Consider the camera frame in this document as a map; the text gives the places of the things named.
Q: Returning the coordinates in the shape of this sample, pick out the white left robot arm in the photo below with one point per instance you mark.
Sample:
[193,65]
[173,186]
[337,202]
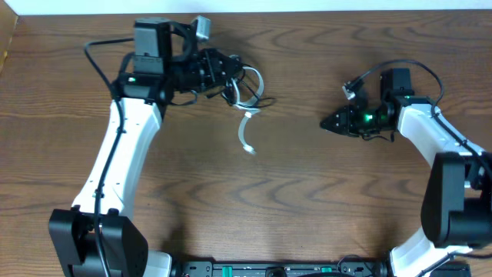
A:
[96,235]

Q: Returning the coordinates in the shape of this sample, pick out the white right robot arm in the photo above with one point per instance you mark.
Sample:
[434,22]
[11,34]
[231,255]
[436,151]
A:
[456,210]

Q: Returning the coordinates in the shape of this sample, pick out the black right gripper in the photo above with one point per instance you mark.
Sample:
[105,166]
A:
[347,123]

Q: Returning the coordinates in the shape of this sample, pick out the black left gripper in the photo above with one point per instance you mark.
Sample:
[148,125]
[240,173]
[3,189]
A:
[221,71]

